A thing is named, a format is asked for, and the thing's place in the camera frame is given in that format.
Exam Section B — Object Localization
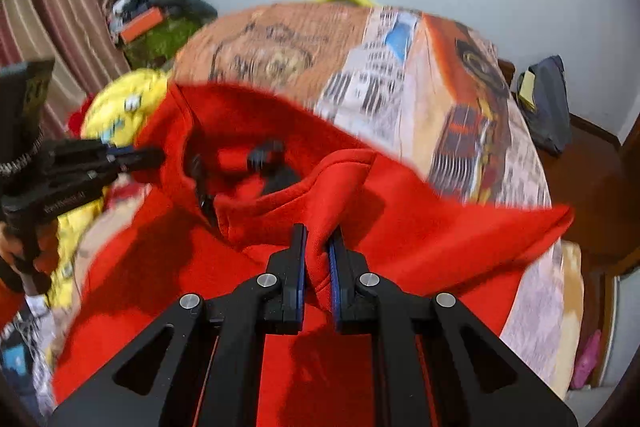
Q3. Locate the red hooded sweatshirt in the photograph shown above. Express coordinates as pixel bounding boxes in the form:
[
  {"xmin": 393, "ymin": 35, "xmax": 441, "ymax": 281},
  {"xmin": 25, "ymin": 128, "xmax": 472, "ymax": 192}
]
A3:
[{"xmin": 53, "ymin": 83, "xmax": 573, "ymax": 426}]

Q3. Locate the person's left hand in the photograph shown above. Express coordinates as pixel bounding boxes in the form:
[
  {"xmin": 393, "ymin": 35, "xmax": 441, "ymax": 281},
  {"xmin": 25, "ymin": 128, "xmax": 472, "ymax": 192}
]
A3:
[{"xmin": 1, "ymin": 220, "xmax": 60, "ymax": 296}]

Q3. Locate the yellow cartoon fleece blanket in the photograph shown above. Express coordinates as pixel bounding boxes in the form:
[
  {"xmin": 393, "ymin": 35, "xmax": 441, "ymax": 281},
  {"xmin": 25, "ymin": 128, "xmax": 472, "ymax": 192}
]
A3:
[{"xmin": 46, "ymin": 68, "xmax": 168, "ymax": 309}]

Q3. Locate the pink croc shoe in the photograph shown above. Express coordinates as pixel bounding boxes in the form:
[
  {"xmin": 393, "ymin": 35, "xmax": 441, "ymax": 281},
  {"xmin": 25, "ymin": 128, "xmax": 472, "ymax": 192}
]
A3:
[{"xmin": 570, "ymin": 329, "xmax": 602, "ymax": 389}]

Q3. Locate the striped curtain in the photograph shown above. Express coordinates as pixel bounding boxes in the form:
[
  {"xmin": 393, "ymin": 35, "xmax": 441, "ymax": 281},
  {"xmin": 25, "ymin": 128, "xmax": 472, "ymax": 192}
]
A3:
[{"xmin": 1, "ymin": 0, "xmax": 129, "ymax": 138}]

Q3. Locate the printed newspaper pattern bedspread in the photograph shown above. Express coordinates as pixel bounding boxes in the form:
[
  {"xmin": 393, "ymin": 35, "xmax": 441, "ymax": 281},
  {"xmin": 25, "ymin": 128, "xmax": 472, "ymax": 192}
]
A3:
[{"xmin": 49, "ymin": 1, "xmax": 576, "ymax": 400}]

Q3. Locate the dark blue backpack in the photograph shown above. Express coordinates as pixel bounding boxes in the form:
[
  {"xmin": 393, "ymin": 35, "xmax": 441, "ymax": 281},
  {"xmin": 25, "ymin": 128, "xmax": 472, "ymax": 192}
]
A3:
[{"xmin": 513, "ymin": 55, "xmax": 572, "ymax": 156}]

